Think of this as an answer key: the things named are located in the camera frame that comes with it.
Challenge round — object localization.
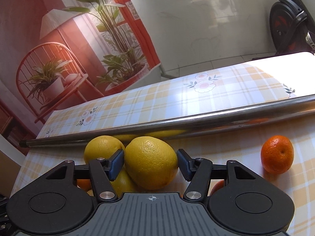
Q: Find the yellow lemon behind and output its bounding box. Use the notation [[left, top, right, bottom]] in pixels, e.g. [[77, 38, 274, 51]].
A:
[[83, 135, 125, 164]]

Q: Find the plaid floral tablecloth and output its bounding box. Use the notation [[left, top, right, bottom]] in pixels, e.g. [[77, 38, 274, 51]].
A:
[[1, 52, 314, 235]]

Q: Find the printed room backdrop banner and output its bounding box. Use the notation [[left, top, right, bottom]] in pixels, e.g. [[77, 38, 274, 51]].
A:
[[1, 0, 161, 134]]

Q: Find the long metal pole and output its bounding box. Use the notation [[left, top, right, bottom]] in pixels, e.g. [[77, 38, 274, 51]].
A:
[[19, 94, 314, 148]]

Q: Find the orange tangerine under gripper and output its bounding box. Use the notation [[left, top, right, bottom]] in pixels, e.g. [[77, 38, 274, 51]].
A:
[[77, 179, 92, 192]]

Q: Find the small orange tangerine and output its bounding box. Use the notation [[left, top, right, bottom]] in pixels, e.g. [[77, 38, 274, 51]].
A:
[[260, 135, 294, 175]]

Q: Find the large yellow lemon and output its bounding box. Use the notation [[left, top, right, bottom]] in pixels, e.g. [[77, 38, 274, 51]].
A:
[[124, 136, 178, 191]]

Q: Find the yellow fruit under gripper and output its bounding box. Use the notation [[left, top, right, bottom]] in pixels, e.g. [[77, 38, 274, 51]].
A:
[[86, 168, 146, 198]]

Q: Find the backdrop metal stand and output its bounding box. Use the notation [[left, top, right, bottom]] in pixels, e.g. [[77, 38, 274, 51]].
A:
[[159, 63, 177, 79]]

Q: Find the black exercise bike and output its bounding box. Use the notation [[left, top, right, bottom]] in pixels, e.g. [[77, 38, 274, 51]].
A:
[[269, 0, 314, 57]]

